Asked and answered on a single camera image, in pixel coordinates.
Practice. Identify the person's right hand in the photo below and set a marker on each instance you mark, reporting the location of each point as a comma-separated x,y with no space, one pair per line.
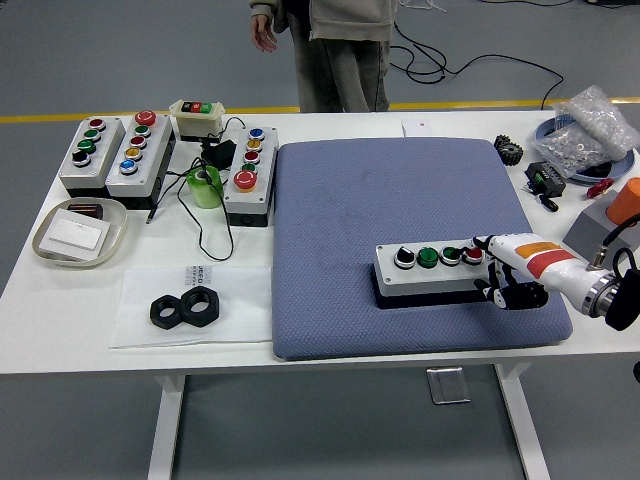
262,32

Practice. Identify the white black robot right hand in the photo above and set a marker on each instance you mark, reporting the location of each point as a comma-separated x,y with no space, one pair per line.
550,265

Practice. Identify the grey selector four-button control box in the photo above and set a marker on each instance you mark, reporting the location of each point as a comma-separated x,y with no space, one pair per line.
425,280

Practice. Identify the grey block base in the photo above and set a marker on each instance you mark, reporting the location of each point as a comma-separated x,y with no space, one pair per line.
587,230

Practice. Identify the small black clip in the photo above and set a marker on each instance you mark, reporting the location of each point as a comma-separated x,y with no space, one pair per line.
549,202

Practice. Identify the person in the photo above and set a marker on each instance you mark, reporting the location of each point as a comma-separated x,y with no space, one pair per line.
345,50

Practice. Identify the black green terminal module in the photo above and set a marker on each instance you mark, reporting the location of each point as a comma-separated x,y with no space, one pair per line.
547,177

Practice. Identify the small red clip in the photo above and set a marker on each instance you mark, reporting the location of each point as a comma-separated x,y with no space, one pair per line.
600,187

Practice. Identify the orange cylinder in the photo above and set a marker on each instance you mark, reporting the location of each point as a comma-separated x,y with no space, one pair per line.
627,200

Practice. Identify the blue plate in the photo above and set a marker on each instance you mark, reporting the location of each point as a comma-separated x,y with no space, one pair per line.
622,167

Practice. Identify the clear bag of washers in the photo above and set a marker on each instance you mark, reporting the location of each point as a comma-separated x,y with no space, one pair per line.
570,145

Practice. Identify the black metal gear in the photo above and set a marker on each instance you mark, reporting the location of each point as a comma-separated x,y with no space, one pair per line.
509,149

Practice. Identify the black power adapter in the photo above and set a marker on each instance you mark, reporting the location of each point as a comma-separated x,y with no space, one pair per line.
220,152

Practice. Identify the grey box blue-yellow-red-green-red buttons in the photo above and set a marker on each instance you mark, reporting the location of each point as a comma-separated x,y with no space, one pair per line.
262,172

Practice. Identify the silver floor plate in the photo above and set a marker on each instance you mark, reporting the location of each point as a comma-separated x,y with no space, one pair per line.
450,387

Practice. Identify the bubble wrap bag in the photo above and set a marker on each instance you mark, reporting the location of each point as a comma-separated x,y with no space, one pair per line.
600,112

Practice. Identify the white table leg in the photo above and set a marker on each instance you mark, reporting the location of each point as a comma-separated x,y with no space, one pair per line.
167,430
525,430

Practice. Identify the green film roll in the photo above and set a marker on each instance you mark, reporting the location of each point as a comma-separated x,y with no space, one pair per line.
207,192

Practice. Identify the grey box red-green-red-yellow-blue buttons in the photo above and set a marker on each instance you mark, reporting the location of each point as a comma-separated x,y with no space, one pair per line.
150,160

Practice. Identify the blue-grey textured mat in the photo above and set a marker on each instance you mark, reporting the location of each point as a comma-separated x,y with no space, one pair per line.
325,250

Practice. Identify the beige shallow dish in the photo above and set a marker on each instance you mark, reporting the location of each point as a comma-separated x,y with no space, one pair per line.
114,214

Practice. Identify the dark brown small block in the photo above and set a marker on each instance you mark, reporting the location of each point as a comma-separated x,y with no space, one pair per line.
85,208

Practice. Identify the clear printed plastic bag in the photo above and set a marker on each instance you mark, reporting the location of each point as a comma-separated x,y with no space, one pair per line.
240,310

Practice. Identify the large black hex nut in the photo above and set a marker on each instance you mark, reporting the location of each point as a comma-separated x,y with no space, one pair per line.
212,312

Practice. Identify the small black hex nut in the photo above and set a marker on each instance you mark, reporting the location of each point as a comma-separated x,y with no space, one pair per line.
160,320

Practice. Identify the cream three-button switch box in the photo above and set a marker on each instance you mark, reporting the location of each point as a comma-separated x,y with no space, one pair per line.
197,120

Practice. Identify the white wall switch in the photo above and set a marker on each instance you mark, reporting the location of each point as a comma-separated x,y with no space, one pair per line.
75,232

